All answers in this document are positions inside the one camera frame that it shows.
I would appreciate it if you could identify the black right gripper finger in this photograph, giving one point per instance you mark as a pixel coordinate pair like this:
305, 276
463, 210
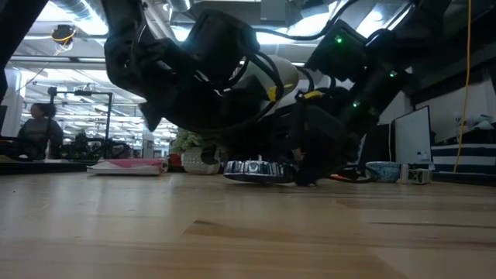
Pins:
310, 176

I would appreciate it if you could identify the shiny metal cup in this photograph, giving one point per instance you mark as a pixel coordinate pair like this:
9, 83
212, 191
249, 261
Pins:
257, 170

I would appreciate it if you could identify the green plant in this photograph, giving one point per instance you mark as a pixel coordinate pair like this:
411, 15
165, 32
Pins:
193, 155

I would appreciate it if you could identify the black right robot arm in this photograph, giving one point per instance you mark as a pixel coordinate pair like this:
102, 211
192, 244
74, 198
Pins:
379, 69

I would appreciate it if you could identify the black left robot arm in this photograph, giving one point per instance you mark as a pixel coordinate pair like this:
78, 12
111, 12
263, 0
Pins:
162, 50

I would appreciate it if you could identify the orange sticky note pad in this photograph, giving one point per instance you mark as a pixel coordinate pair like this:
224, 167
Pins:
335, 177

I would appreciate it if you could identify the blue patterned bowl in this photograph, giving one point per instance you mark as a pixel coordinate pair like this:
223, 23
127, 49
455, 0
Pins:
385, 172

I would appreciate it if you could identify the pink white box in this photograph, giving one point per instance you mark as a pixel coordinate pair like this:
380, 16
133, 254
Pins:
131, 162

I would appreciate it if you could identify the whiteboard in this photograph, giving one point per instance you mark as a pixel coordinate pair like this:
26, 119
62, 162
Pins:
412, 135

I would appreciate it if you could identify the person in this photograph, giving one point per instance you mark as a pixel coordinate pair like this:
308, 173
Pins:
38, 131

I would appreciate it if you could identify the blue white striped box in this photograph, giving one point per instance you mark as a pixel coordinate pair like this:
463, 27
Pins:
472, 155

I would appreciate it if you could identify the black aluminium table frame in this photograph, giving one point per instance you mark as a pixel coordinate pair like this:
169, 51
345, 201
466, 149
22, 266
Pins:
38, 167

